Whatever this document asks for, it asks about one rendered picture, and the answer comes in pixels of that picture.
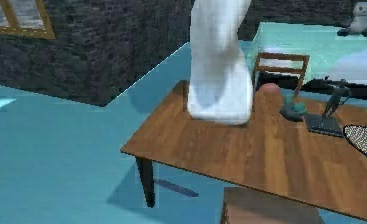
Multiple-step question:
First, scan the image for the tall white sculpture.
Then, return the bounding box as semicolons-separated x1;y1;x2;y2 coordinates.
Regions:
186;0;254;126

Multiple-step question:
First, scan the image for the brown wooden table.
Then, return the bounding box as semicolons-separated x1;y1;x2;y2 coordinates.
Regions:
120;79;367;224

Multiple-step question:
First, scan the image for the pink round ball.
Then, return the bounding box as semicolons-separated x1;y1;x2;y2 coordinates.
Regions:
256;82;283;101

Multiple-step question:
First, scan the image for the brown wooden chair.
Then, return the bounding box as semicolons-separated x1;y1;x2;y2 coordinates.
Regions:
252;51;311;95

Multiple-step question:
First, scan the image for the teal and grey small object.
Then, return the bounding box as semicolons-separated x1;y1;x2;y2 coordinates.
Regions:
279;95;308;123

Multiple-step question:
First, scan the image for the brown wooden stool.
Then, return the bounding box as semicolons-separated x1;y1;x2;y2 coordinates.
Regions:
220;186;327;224

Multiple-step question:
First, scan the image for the dark grey figure statue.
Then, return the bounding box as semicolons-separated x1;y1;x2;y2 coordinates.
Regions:
303;78;353;138

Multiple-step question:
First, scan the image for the bed with teal cover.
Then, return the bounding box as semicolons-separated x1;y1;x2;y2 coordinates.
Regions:
252;21;367;101

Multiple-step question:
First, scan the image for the wood framed window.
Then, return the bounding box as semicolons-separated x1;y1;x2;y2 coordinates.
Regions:
0;0;57;40

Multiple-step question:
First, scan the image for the white teddy bear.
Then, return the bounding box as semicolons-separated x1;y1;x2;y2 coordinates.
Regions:
336;1;367;38

